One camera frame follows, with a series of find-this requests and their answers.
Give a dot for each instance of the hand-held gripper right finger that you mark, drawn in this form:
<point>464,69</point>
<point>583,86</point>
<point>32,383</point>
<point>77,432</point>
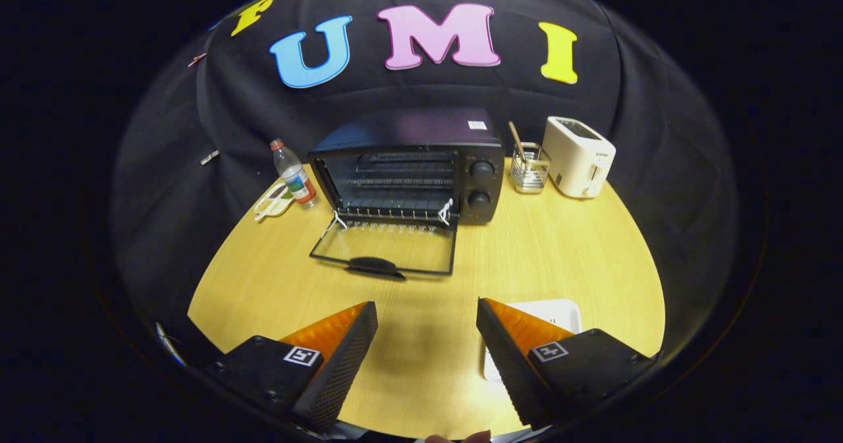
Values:
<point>507,364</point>

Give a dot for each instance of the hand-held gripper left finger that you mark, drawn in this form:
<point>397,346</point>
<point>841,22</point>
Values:
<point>346,364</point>

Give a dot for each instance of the white food tray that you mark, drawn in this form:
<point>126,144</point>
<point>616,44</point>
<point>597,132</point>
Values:
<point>553,312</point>

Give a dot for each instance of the black toaster oven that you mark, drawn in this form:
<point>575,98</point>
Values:
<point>408,130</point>

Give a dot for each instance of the white bread toaster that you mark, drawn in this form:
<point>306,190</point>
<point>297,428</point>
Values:
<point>576,156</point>

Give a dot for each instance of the white divided snack dish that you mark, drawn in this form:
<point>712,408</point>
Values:
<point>273,203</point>

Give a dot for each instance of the clear plastic water bottle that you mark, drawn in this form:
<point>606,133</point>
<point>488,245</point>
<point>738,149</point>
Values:
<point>296,176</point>

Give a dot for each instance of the wooden utensil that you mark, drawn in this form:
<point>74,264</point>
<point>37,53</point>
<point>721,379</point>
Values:
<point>516,141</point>

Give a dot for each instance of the pink clothes peg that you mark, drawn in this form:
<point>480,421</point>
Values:
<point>197,60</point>

